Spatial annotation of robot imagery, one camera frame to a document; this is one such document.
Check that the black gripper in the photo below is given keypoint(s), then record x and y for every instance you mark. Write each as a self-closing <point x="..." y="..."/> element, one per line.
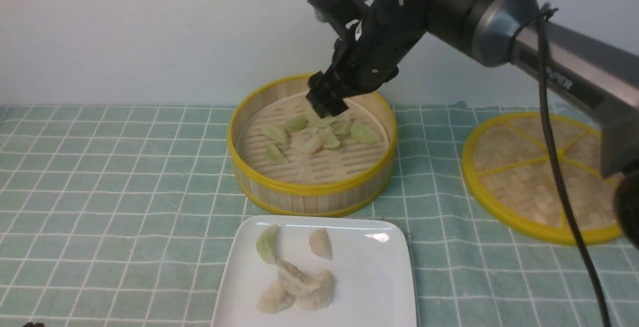
<point x="373" y="37"/>

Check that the green dumpling steamer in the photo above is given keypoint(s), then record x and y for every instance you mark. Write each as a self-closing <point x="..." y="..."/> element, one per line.
<point x="316" y="121"/>
<point x="341" y="127"/>
<point x="329" y="140"/>
<point x="274" y="155"/>

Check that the pale white dumpling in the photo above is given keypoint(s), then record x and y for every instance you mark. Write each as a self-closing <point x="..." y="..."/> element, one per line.
<point x="295" y="281"/>

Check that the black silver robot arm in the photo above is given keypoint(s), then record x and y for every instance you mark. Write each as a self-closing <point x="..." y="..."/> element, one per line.
<point x="598" y="79"/>

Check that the small pale dumpling on plate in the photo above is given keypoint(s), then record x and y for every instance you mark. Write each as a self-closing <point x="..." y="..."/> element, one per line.
<point x="320" y="244"/>

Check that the green dumpling on plate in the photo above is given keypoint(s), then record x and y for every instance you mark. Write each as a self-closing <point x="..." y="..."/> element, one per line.
<point x="267" y="243"/>

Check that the white square plate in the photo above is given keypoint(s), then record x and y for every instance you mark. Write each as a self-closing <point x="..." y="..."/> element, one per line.
<point x="371" y="268"/>

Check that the pale dumpling lower right plate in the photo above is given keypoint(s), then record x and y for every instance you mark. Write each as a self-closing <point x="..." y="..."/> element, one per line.
<point x="321" y="297"/>

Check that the pale dumpling plate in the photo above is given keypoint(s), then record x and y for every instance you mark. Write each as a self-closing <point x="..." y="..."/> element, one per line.
<point x="321" y="297"/>
<point x="275" y="299"/>

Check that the pale dumpling lower left plate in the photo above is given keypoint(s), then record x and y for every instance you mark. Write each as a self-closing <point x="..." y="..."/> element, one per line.
<point x="275" y="299"/>

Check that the small green dumpling upper left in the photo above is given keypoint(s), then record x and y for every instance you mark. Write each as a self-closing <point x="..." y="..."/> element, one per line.
<point x="296" y="123"/>

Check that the green dumpling right in steamer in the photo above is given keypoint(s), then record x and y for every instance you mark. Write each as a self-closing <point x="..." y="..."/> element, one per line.
<point x="364" y="134"/>

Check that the green dumpling in steamer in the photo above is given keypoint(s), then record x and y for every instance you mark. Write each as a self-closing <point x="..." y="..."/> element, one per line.
<point x="364" y="134"/>
<point x="276" y="133"/>

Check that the pale dumpling centre steamer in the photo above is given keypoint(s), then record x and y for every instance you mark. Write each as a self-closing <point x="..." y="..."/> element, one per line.
<point x="307" y="141"/>

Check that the green dumpling left in steamer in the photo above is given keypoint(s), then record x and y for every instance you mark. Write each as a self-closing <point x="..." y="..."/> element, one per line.
<point x="276" y="133"/>

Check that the yellow rimmed bamboo steamer basket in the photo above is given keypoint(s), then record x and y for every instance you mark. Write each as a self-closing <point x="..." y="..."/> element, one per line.
<point x="284" y="198"/>

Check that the yellow rimmed bamboo steamer lid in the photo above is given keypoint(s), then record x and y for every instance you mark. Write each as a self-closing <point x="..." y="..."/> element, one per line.
<point x="506" y="167"/>

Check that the dark object bottom left corner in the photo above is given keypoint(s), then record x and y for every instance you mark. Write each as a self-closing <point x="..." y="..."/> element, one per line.
<point x="33" y="324"/>

